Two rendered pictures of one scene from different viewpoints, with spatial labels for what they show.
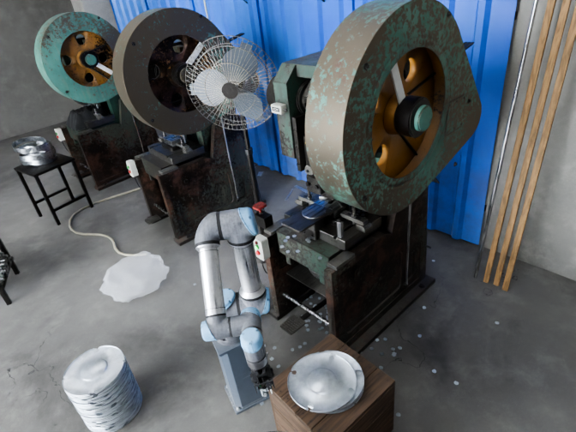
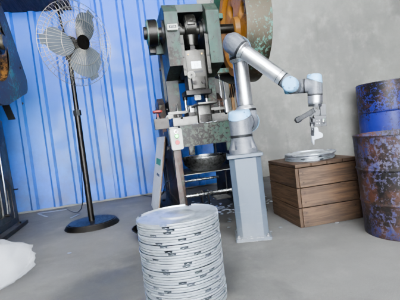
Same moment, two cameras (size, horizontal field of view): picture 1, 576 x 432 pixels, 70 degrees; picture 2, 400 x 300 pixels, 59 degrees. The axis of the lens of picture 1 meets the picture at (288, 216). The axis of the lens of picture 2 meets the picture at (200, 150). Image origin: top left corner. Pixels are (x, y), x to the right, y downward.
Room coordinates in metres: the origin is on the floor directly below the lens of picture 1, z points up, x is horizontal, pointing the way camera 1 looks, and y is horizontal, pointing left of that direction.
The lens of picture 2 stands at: (0.75, 2.09, 0.59)
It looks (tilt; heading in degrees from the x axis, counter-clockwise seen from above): 3 degrees down; 297
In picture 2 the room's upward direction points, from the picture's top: 7 degrees counter-clockwise
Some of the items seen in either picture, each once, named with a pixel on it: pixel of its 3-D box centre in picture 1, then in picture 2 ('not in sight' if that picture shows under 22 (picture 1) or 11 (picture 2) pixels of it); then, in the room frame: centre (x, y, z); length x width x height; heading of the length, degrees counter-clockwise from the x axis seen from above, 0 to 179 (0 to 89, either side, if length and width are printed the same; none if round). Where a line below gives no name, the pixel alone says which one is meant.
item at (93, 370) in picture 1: (93, 369); (177, 214); (1.41, 1.04, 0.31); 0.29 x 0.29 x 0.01
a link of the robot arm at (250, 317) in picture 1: (246, 323); (294, 86); (1.12, 0.20, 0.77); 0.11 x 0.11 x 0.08; 3
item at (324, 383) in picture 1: (321, 381); (310, 152); (1.12, -0.05, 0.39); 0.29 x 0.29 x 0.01
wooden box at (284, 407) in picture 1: (332, 407); (312, 187); (1.13, -0.08, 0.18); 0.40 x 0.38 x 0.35; 127
